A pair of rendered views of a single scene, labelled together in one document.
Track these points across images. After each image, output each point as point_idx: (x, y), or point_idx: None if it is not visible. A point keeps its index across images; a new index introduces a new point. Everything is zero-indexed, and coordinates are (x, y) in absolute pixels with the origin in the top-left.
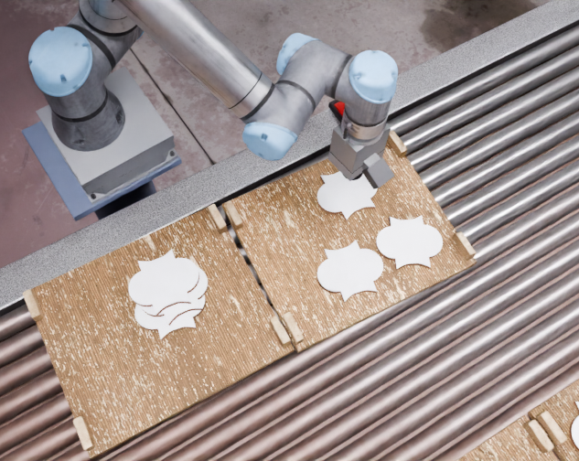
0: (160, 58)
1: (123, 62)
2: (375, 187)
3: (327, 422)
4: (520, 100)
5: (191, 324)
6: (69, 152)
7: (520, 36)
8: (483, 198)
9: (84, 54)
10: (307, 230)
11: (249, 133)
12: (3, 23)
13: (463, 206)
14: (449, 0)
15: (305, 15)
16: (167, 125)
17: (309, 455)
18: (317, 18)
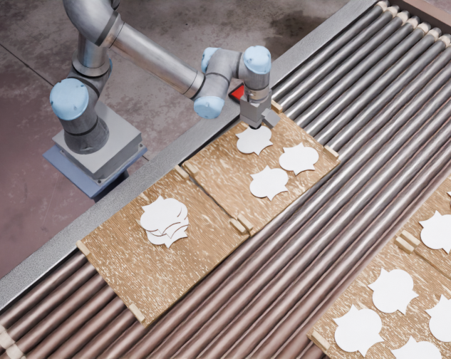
0: None
1: None
2: (271, 127)
3: (280, 273)
4: (339, 66)
5: (184, 235)
6: (80, 156)
7: (328, 31)
8: (334, 125)
9: (83, 90)
10: (236, 167)
11: (198, 104)
12: None
13: (323, 132)
14: (277, 29)
15: (187, 58)
16: None
17: (275, 292)
18: (197, 59)
